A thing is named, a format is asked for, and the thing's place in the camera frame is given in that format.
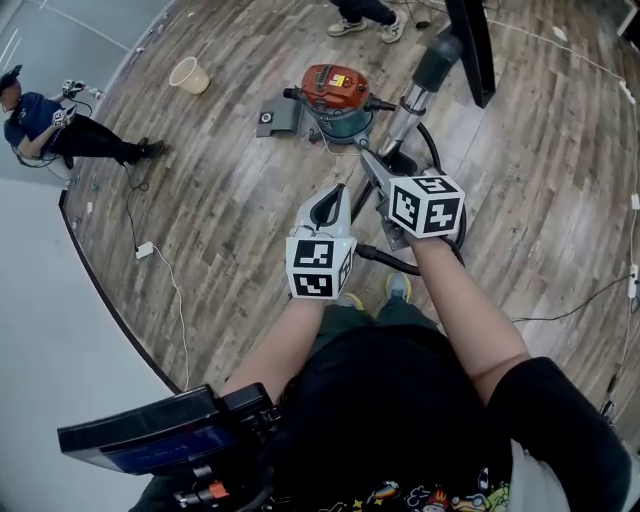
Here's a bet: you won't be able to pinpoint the white cable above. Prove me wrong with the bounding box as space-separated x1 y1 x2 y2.
149 244 192 394
487 14 629 87

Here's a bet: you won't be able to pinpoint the beige plastic bucket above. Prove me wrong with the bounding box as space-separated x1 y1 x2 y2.
168 56 212 97

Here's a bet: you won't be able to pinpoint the chrome vacuum wand with nozzle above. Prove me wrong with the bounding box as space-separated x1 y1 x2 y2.
377 0 497 162

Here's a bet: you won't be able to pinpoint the person's torso black shirt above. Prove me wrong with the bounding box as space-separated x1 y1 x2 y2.
127 324 634 512

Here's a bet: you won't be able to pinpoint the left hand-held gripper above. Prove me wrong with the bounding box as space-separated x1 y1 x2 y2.
285 183 359 301

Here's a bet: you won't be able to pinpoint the person's right forearm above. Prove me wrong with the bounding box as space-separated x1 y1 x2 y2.
409 237 533 409

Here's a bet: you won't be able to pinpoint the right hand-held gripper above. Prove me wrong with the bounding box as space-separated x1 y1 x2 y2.
359 148 467 252

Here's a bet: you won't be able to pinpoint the person's right shoe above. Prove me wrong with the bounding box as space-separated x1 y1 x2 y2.
384 272 413 304

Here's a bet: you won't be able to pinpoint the person's left forearm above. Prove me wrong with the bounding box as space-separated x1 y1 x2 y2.
219 298 327 401

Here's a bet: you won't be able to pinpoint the teal vacuum cleaner red lid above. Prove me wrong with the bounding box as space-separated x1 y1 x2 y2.
283 63 399 147

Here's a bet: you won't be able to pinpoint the black vacuum hose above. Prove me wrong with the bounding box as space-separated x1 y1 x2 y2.
349 122 469 277

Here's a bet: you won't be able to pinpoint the person's dark shorts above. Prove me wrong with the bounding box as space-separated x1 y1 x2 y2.
312 297 442 347

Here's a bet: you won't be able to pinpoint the black chest-mounted tablet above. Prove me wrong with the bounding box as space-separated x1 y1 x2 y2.
56 382 281 476

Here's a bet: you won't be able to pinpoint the black rig with orange plug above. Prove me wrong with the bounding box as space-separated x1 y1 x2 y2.
172 464 274 512

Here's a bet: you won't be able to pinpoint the black cable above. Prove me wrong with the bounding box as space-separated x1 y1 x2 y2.
121 162 152 251

